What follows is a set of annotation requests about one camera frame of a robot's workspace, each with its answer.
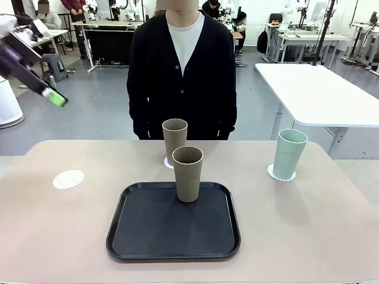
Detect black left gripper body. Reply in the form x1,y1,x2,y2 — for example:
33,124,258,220
0,54,30,82

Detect tall brown cup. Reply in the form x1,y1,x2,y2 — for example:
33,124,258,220
162,118,189,169
172,146,204,204

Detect tall pale green cup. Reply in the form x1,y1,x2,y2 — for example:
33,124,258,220
272,128,309,180

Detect person's right forearm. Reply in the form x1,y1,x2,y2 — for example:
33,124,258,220
127,79,152,140

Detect person's left forearm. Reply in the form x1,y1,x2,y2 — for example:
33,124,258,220
218,79,238,140

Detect grey plastic stool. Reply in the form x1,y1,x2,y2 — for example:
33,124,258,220
40,54,69,83

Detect white air purifier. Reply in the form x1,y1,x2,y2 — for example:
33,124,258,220
0,77,24,129

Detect white desk with papers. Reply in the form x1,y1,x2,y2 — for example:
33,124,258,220
29,29,69,57

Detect seated person grey hoodie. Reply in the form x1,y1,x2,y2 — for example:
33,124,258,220
37,0,63,30

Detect wood-top desk black panel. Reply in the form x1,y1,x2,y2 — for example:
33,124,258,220
70,20,143,73

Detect standing person dark red top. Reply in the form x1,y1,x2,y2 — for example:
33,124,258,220
60,0,88,59

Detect person in black cardigan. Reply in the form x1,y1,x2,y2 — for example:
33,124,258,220
126,0,238,141

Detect seated person black clothes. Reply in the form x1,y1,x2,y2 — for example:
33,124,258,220
201,0,221,18

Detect black serving tray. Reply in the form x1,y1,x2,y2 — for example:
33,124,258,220
105,181,242,263

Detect seated person patterned sweater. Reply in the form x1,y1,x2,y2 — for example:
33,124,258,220
232,11,248,56

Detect black backpack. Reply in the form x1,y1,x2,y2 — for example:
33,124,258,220
256,29,269,54

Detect white lab desk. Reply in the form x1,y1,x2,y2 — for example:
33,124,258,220
265,22,361,64

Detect large white table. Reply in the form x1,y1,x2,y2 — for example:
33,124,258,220
254,62,379,157

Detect black tripod pole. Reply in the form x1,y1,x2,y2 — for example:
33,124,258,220
313,0,338,66

